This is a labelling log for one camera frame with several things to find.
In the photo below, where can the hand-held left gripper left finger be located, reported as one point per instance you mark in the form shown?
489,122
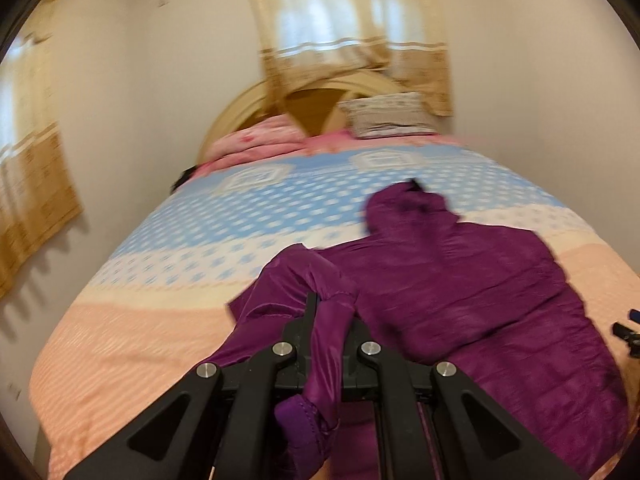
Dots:
302,342

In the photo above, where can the arched wooden headboard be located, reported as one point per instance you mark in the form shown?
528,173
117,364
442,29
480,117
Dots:
310,110

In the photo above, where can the pink pillow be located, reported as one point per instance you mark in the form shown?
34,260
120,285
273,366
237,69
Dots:
255,142

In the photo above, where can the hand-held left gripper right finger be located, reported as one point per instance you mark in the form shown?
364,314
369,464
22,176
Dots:
361,360

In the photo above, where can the grey patterned pillow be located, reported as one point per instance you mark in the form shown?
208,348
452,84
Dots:
387,116

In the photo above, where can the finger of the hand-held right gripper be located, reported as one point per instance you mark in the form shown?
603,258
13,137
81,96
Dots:
625,332
635,316

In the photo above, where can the bed with patterned bedspread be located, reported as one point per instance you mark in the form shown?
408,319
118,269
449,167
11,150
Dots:
210,240

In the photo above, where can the dark object beside bed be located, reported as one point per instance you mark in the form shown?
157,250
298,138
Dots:
180,180

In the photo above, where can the beige window curtain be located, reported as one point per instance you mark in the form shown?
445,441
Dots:
30,180
345,25

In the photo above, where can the purple hooded puffer jacket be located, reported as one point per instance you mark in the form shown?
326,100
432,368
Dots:
450,290

